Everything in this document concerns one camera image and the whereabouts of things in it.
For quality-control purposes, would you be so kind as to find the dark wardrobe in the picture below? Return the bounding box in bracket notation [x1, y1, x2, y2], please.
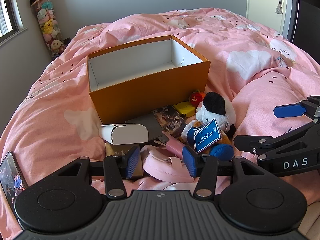
[287, 0, 320, 61]

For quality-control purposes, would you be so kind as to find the red crochet strawberry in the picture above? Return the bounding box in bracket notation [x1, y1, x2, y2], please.
[189, 89, 206, 106]

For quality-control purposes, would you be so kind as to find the dark grey box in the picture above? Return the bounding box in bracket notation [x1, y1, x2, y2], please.
[124, 112, 166, 142]

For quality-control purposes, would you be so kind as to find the window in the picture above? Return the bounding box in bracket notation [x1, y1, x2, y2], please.
[0, 0, 21, 46]

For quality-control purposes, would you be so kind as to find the clear tube of plush toys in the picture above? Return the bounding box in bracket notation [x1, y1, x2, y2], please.
[30, 0, 66, 61]

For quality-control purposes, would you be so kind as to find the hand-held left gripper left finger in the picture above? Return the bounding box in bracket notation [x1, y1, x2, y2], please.
[54, 145, 141, 199]

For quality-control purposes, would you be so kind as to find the pink fabric pouch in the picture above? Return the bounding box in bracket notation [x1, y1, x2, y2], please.
[140, 145, 200, 183]

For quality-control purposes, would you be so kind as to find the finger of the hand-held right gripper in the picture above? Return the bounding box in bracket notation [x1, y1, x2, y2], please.
[233, 120, 320, 161]
[273, 95, 320, 123]

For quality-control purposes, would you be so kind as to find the illustrated card box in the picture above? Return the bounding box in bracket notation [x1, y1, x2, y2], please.
[151, 105, 188, 139]

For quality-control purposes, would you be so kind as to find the white door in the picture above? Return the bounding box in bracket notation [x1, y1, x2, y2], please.
[246, 0, 288, 39]

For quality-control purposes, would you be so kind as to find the pink folding comb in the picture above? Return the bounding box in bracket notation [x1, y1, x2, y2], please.
[161, 130, 187, 157]

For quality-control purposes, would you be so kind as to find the gold box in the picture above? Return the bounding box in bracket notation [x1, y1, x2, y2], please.
[105, 142, 144, 178]

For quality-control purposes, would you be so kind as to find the pink printed blanket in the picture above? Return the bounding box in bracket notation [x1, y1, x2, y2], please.
[0, 9, 320, 240]

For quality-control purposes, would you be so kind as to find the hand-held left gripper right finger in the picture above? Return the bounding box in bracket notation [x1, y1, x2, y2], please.
[182, 146, 269, 198]

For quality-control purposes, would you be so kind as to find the orange cardboard box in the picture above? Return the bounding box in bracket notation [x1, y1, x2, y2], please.
[86, 35, 211, 125]

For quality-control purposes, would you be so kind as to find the black and white plush toy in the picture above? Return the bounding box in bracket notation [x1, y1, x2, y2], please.
[180, 91, 237, 161]

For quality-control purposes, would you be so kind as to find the smartphone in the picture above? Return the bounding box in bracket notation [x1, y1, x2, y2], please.
[0, 151, 29, 206]

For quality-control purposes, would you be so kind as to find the small white box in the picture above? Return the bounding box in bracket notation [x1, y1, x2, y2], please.
[99, 124, 149, 146]

